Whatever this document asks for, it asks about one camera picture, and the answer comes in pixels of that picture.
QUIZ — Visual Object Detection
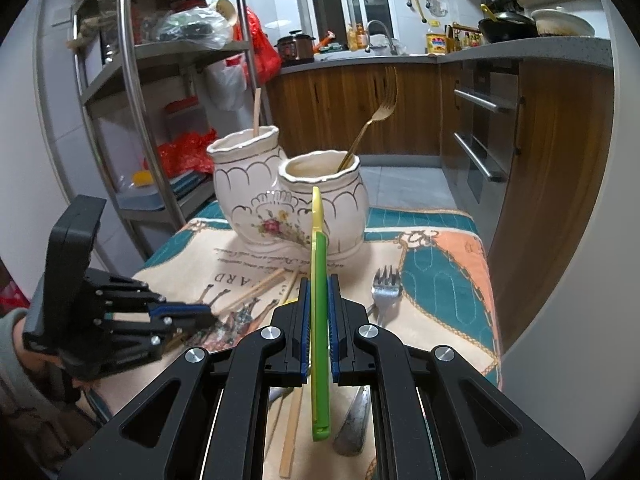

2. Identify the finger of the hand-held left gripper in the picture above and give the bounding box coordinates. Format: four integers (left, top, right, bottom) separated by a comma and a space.
92, 317, 216, 378
85, 269, 221, 333

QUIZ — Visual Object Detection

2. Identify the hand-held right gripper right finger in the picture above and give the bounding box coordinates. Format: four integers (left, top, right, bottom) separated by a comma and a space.
327, 276, 586, 480

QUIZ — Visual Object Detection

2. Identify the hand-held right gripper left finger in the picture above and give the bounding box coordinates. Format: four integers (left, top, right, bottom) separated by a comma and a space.
57, 279, 313, 480

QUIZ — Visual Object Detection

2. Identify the silver fork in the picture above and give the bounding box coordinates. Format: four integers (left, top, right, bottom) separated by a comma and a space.
365, 265, 403, 328

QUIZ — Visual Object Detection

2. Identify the yellow green plastic utensil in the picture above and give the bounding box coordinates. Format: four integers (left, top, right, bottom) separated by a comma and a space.
309, 186, 332, 442

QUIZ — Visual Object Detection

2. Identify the floral ceramic utensil holder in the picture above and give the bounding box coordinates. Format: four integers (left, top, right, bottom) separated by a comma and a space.
206, 125, 371, 261

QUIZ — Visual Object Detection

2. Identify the person's left forearm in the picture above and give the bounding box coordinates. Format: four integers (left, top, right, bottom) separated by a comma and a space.
0, 307, 66, 441

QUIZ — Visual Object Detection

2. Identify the printed tablecloth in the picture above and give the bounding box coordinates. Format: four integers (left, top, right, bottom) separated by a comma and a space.
95, 205, 503, 480

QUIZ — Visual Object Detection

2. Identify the red plastic bag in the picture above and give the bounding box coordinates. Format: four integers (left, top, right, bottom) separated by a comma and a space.
244, 6, 282, 86
156, 129, 219, 177

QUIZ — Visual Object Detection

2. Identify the metal shelf rack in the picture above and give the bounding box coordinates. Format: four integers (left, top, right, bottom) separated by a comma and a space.
67, 0, 273, 261

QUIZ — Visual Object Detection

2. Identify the gold fork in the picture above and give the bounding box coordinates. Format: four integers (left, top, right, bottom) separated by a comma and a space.
337, 66, 398, 173

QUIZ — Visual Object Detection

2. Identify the white plastic bag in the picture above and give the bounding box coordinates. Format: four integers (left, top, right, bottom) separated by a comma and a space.
206, 57, 249, 111

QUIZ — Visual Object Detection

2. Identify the clear plastic bag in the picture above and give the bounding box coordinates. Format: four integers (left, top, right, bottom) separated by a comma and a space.
154, 7, 234, 52

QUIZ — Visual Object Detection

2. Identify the dark red pressure cooker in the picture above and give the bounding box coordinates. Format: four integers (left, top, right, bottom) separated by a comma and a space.
276, 30, 316, 66

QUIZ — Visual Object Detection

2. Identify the wooden kitchen cabinet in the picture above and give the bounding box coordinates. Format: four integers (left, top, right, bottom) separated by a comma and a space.
265, 55, 617, 353

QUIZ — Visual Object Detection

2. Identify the amber bottle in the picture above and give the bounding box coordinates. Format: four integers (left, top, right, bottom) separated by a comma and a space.
347, 22, 369, 52

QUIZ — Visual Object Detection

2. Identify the metal kitchen faucet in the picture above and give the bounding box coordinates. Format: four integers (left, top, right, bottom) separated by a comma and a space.
366, 20, 399, 56

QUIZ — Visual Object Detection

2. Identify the row of seasoning bottles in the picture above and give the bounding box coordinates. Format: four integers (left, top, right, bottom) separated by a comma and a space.
448, 22, 482, 52

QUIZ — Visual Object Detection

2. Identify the black wok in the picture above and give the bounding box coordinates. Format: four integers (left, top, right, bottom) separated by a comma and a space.
477, 10, 539, 44

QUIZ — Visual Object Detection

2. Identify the white bowl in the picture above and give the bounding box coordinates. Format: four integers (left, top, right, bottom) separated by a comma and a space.
531, 6, 597, 38

